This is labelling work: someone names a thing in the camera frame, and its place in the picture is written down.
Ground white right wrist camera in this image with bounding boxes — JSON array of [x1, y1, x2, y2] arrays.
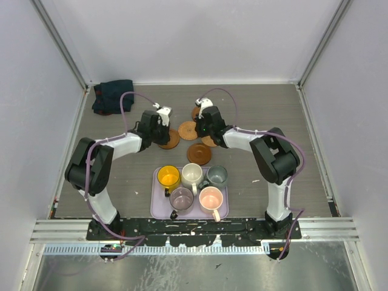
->
[[195, 97, 213, 118]]

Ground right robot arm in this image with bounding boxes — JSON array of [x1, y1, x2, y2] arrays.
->
[[195, 105, 300, 239]]

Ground brown wooden coaster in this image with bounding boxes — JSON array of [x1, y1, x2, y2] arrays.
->
[[187, 143, 212, 166], [191, 107, 200, 121], [159, 129, 180, 150]]

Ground woven rattan coaster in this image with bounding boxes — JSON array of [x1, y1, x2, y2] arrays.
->
[[201, 136, 217, 147], [178, 121, 198, 141]]

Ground yellow mug black outside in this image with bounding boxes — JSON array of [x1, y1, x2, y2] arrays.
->
[[157, 165, 181, 197]]

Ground pink mug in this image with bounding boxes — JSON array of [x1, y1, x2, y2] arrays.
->
[[199, 186, 224, 222]]

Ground lilac plastic tray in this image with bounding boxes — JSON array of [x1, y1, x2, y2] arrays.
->
[[150, 167, 229, 220]]

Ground white speckled mug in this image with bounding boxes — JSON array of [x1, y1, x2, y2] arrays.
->
[[181, 163, 204, 196]]

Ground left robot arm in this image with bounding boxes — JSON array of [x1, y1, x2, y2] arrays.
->
[[64, 106, 172, 240]]

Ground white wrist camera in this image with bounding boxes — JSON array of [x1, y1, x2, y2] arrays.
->
[[152, 102, 172, 126], [195, 97, 213, 118]]

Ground lilac mug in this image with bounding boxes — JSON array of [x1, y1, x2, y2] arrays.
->
[[169, 187, 194, 220]]

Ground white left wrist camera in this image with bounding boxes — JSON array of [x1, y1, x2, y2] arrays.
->
[[152, 102, 172, 126]]

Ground grey green mug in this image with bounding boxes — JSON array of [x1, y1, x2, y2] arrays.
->
[[199, 166, 229, 190]]

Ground dark folded cloth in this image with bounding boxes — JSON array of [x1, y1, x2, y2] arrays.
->
[[92, 79, 134, 115]]

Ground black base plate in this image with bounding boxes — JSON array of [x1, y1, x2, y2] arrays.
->
[[86, 216, 303, 248]]

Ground aluminium frame rail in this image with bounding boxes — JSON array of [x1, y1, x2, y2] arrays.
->
[[30, 217, 360, 243]]

